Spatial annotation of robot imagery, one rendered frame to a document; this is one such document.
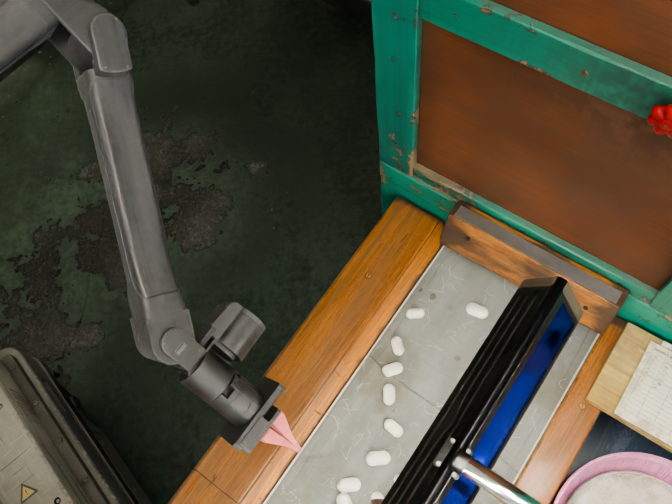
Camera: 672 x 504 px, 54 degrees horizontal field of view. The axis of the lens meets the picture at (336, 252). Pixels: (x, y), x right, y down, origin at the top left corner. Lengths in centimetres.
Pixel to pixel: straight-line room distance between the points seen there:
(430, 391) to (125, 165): 59
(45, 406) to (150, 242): 90
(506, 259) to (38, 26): 74
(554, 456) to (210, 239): 135
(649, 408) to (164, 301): 73
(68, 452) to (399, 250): 89
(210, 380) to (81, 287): 134
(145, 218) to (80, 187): 152
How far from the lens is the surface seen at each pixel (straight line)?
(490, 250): 110
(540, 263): 108
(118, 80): 88
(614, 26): 75
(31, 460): 155
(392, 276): 115
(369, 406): 111
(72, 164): 244
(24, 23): 87
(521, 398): 78
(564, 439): 110
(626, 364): 114
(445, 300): 116
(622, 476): 115
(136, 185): 86
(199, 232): 214
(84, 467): 163
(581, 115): 86
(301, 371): 111
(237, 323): 91
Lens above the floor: 182
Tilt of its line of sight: 64 degrees down
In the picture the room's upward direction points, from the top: 12 degrees counter-clockwise
